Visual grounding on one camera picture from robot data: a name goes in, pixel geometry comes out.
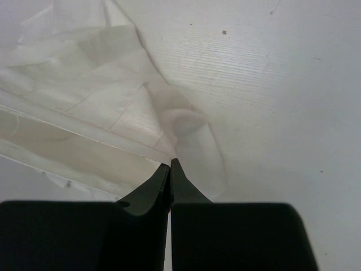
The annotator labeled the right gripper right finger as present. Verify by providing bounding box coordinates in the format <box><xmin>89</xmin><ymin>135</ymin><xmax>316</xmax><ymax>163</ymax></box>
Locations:
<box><xmin>170</xmin><ymin>159</ymin><xmax>318</xmax><ymax>270</ymax></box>

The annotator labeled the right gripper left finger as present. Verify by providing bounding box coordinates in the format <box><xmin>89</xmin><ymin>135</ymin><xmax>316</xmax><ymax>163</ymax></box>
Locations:
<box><xmin>1</xmin><ymin>165</ymin><xmax>170</xmax><ymax>270</ymax></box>

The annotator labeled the white skirt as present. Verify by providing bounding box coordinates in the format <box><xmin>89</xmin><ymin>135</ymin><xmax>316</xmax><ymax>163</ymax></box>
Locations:
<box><xmin>1</xmin><ymin>1</ymin><xmax>227</xmax><ymax>199</ymax></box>

